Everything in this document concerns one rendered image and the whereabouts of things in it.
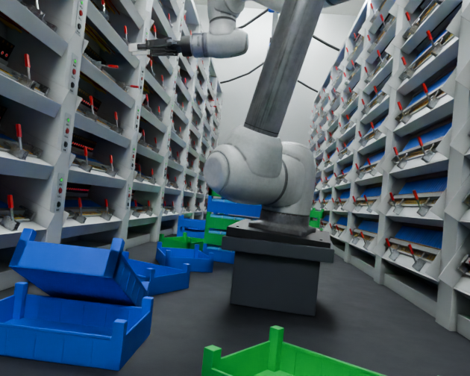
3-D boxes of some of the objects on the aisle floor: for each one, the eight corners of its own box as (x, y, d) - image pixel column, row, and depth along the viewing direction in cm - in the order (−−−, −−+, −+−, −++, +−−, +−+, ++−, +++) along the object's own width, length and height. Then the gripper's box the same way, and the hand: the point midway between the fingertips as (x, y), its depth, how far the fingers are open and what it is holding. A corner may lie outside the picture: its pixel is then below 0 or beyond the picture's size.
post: (124, 253, 206) (163, -93, 212) (118, 255, 196) (158, -108, 202) (85, 248, 207) (124, -96, 213) (77, 251, 198) (118, -110, 204)
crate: (183, 245, 267) (184, 232, 267) (212, 248, 259) (213, 236, 259) (157, 248, 239) (159, 233, 239) (189, 252, 231) (190, 238, 232)
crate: (150, 334, 91) (154, 297, 91) (118, 371, 70) (124, 323, 71) (16, 318, 92) (20, 281, 93) (-52, 349, 72) (-46, 302, 73)
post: (159, 240, 276) (186, -20, 281) (155, 242, 266) (184, -27, 272) (129, 237, 277) (157, -22, 283) (124, 238, 267) (154, -29, 273)
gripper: (195, 44, 167) (135, 48, 168) (188, 27, 151) (122, 31, 152) (195, 63, 166) (136, 66, 167) (189, 48, 150) (123, 51, 151)
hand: (139, 49), depth 159 cm, fingers open, 3 cm apart
